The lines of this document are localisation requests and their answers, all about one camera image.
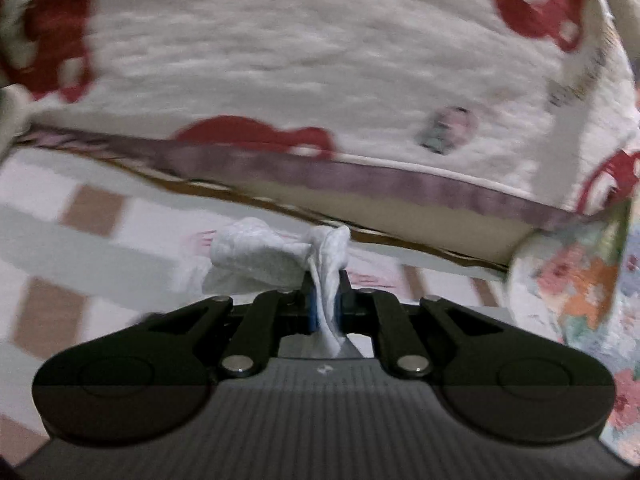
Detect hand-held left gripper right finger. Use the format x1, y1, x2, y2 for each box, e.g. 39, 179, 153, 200
334, 270, 506, 380

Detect white quilted bedspread purple ruffle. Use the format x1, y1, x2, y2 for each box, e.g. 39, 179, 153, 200
0, 0, 640, 235

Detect white knit garment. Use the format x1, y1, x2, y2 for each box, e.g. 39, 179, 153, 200
202, 217, 354, 359

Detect beige bed base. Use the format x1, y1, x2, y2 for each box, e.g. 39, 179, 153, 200
190, 180, 543, 272

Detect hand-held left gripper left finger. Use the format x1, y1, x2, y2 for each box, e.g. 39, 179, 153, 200
148, 270, 319, 379

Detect floral patchwork quilt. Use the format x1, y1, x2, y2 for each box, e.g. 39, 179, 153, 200
504, 200, 640, 461

